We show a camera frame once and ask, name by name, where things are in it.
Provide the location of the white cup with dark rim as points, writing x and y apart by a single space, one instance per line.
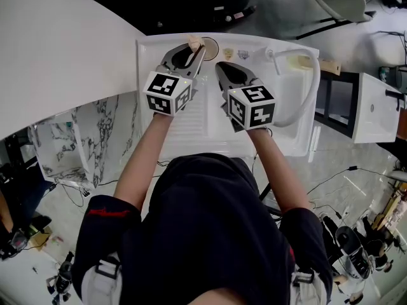
211 51

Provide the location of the white power strip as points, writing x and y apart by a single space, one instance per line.
86 193

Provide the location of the person's light trousers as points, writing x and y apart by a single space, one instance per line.
98 291

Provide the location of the person's left forearm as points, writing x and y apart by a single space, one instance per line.
136 170

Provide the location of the black faucet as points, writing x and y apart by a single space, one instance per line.
394 93

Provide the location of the small grey sticker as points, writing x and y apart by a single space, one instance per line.
243 54

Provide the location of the brown wooden table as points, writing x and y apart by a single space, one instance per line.
402 122

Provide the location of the person's black t-shirt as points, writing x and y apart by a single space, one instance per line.
203 234

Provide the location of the person's right forearm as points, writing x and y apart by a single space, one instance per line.
280 176

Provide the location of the black sink frame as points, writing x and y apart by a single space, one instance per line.
338 76

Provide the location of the white arched faucet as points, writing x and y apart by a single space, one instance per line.
313 84

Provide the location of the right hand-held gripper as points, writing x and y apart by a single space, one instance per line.
251 106

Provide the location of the marble pattern cabinet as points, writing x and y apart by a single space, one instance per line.
95 132

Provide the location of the black printer cabinet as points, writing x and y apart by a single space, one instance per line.
159 5

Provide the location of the large white sink basin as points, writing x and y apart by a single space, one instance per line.
190 132

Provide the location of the small white sink basin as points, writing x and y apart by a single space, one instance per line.
375 122

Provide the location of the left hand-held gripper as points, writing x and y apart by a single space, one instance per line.
165 87

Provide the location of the brown cardboard box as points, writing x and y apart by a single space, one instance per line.
41 238

